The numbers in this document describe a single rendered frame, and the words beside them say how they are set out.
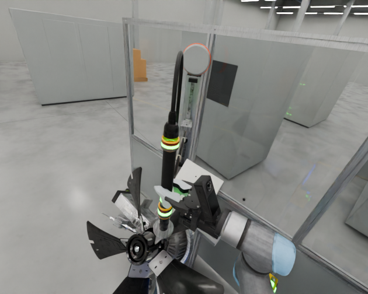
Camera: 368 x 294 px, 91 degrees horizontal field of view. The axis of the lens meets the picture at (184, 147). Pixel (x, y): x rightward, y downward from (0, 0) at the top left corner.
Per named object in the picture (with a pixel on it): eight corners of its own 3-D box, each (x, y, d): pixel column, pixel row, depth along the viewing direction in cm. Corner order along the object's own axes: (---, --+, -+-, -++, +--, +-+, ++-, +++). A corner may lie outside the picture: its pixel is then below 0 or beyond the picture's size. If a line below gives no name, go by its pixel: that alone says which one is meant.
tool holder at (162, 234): (157, 213, 67) (158, 195, 62) (175, 217, 67) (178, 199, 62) (150, 236, 60) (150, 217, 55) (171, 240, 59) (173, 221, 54)
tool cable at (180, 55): (182, 135, 105) (193, 42, 80) (186, 136, 104) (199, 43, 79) (160, 214, 58) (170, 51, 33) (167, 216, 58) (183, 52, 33)
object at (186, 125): (181, 129, 118) (182, 117, 113) (191, 131, 117) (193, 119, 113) (179, 137, 109) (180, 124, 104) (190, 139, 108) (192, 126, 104)
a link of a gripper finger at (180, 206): (161, 204, 47) (193, 217, 45) (162, 200, 46) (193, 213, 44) (170, 192, 51) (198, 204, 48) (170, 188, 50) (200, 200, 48)
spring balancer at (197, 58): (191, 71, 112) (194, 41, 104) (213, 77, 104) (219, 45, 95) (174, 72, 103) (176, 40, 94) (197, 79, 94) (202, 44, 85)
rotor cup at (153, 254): (146, 223, 89) (128, 225, 78) (170, 234, 82) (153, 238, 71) (137, 254, 87) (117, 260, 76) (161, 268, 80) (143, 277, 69)
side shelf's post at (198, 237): (189, 267, 183) (202, 215, 139) (192, 270, 181) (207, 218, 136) (186, 270, 180) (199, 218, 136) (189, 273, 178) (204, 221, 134)
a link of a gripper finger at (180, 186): (162, 190, 57) (183, 207, 52) (162, 176, 54) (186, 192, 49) (169, 185, 59) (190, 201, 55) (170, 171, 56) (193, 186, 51)
